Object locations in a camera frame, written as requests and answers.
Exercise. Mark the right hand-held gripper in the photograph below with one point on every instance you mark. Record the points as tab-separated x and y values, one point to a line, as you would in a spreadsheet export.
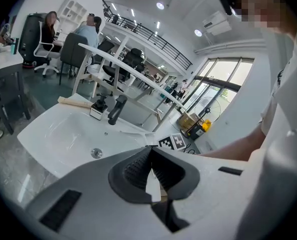
168	142

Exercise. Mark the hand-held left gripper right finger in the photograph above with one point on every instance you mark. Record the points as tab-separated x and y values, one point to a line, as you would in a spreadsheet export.
181	176

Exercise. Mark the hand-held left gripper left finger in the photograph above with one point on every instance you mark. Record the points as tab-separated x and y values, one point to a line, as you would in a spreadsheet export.
131	181

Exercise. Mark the person's right forearm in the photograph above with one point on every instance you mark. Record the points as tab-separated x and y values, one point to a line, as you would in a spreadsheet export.
238	146

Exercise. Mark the black wheeled cart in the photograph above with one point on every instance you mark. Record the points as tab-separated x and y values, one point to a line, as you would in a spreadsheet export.
194	132

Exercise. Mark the cardboard box on cart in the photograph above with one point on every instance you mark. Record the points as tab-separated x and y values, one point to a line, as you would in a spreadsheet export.
188	119

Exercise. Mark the yellow plastic container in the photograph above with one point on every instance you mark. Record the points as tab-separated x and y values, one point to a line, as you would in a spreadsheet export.
206	126

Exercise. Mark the metal basin drain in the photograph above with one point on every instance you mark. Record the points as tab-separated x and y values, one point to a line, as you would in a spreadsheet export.
96	152

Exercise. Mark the black floor fan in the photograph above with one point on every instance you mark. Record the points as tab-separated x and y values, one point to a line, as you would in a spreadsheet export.
208	109

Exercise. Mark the black faucet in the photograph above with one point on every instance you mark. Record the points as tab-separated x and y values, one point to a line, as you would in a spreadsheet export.
116	111

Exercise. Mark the white soap dispenser black pump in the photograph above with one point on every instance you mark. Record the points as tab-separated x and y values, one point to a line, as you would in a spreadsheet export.
97	111

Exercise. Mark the white basin wooden table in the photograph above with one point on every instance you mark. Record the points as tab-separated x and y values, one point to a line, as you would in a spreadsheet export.
63	134

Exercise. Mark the black balcony railing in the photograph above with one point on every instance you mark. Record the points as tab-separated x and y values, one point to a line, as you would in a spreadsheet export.
178	56

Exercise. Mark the black office chair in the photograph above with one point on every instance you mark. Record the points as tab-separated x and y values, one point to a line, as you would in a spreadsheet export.
133	59

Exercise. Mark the glass entrance doors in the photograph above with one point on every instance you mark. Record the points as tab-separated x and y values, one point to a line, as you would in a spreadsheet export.
226	71

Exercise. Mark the beige wooden bar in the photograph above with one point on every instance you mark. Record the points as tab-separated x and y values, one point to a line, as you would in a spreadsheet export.
74	102

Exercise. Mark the white curved table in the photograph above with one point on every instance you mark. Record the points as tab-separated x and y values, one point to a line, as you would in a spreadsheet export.
79	76

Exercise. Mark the person's white shirt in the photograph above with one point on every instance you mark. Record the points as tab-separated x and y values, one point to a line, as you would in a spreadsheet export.
283	134

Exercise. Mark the round ceiling light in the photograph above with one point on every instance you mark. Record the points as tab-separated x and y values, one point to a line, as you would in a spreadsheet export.
160	5
198	33

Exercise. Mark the white air conditioner unit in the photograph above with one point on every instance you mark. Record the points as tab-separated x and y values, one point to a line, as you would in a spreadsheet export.
217	22

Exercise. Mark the grey padded chair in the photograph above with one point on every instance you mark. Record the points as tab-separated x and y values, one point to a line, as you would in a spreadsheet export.
73	49

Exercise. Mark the white swivel chair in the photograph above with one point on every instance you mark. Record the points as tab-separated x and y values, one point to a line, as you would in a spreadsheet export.
44	52

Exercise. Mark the white shelf cabinet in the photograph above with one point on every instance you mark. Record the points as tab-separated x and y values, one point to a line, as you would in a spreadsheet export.
72	11

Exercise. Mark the person's face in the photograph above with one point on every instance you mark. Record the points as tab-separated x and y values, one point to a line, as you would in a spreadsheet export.
263	4

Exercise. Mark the tall black machine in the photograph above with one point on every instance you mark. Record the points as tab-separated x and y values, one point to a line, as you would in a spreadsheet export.
29	39

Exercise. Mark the teal cup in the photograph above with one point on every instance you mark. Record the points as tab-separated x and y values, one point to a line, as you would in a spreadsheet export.
13	49

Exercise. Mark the black head camera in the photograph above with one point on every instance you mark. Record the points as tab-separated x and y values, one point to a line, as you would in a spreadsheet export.
225	4

